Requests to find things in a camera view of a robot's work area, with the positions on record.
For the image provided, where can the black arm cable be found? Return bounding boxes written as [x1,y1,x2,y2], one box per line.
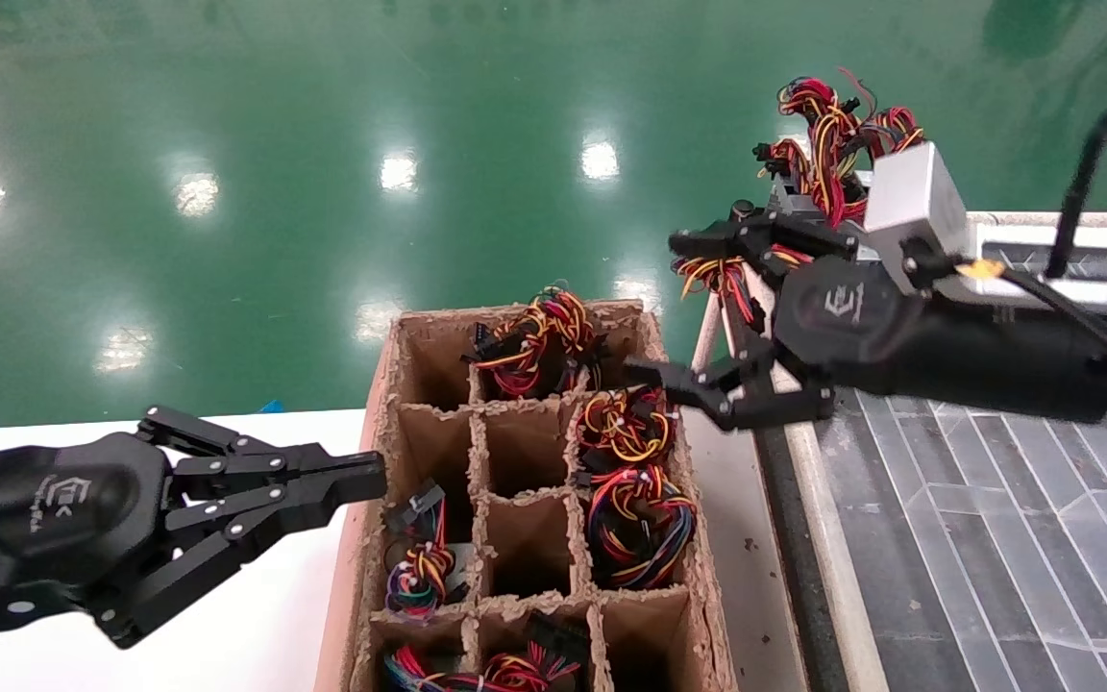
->
[1044,94,1107,280]

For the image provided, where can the power supply black connector cables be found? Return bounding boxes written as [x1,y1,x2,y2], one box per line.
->
[477,613,595,692]

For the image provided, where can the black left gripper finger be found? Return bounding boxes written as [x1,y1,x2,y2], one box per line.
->
[135,406,386,501]
[92,479,386,647]

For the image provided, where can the power supply blue red cables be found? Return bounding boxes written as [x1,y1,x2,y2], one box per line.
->
[383,644,473,692]

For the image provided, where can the conveyor with clear plates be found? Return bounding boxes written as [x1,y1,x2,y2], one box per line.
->
[686,197,1107,692]

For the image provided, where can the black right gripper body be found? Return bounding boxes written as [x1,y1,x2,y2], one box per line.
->
[773,255,920,395]

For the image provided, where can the power supply blue black cables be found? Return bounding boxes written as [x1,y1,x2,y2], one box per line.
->
[585,464,699,590]

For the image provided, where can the brown cardboard divided box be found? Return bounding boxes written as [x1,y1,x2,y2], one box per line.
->
[315,298,739,692]

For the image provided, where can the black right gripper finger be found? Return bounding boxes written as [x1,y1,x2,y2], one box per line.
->
[667,213,857,275]
[623,346,838,432]

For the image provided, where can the clear acrylic divider tray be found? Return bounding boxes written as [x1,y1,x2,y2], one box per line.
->
[885,240,1107,692]

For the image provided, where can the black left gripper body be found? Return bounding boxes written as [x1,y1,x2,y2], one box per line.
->
[0,431,175,640]

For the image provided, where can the power supply purple green cables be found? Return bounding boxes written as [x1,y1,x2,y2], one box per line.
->
[383,479,474,621]

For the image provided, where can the power supply yellow red cables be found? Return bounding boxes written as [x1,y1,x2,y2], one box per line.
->
[575,384,684,474]
[460,284,609,400]

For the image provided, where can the black cable with yellow plug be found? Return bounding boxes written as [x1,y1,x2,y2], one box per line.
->
[957,258,1107,395]

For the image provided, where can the silver power supply with grille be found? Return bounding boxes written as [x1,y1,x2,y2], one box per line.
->
[753,135,867,232]

